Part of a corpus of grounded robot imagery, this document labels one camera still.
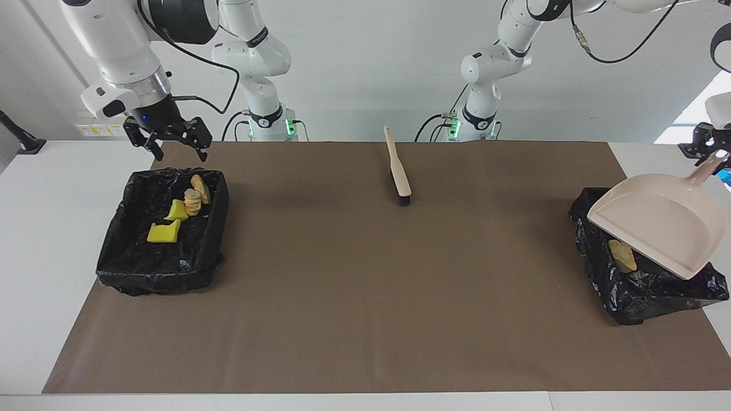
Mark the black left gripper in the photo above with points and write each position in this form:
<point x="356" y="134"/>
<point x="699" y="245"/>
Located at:
<point x="721" y="138"/>

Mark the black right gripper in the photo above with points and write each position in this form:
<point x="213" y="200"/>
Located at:
<point x="154" y="117"/>

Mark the pale foam lump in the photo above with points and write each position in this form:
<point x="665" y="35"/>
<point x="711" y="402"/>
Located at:
<point x="192" y="202"/>
<point x="201" y="188"/>

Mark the wedge yellow sponge piece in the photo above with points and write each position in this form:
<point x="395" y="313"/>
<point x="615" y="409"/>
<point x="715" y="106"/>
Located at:
<point x="176" y="212"/>

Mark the beige plastic dustpan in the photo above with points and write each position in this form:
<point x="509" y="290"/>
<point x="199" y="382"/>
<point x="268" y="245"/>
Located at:
<point x="657" y="222"/>

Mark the notched yellow sponge piece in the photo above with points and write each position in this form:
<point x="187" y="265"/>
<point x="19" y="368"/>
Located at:
<point x="163" y="234"/>

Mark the striped orange bread roll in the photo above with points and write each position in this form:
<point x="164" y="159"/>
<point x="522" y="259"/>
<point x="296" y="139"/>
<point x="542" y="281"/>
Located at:
<point x="623" y="257"/>

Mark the beige hand brush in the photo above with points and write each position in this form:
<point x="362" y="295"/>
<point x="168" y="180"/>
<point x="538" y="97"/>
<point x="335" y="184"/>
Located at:
<point x="398" y="171"/>

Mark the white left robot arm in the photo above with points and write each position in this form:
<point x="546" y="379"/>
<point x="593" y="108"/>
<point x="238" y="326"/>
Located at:
<point x="494" y="63"/>

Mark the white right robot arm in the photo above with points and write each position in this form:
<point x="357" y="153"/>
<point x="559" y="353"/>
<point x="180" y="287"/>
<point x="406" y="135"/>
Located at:
<point x="125" y="51"/>

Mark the square bin with black bag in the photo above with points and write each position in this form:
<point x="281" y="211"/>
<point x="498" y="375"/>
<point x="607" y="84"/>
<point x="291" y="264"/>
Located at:
<point x="143" y="262"/>

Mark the slanted bin with black bag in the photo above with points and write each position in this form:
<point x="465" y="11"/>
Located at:
<point x="639" y="291"/>

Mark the blue object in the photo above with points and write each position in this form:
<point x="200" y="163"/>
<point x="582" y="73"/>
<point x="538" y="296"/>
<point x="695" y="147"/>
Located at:
<point x="726" y="178"/>

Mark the black stand foot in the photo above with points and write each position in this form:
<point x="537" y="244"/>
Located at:
<point x="25" y="142"/>

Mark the brown paper table mat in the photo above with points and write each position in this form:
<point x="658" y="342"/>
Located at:
<point x="320" y="354"/>

